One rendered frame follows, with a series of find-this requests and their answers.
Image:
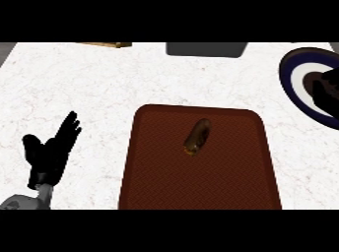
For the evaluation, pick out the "blue and white plate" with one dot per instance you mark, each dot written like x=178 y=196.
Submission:
x=295 y=82

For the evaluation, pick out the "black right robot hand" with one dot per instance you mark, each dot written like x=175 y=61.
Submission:
x=333 y=95

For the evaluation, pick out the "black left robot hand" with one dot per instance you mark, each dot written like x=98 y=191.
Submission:
x=55 y=151

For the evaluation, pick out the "wooden board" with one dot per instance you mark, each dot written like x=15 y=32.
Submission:
x=110 y=44

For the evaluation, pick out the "brown tray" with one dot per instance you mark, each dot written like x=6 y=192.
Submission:
x=200 y=159

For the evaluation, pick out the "brown sweet potato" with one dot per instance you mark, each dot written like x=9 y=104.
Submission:
x=199 y=137

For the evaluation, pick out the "dark grey appliance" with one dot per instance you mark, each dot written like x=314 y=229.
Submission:
x=206 y=49

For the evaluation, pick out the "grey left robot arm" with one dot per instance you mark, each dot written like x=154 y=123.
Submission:
x=33 y=201

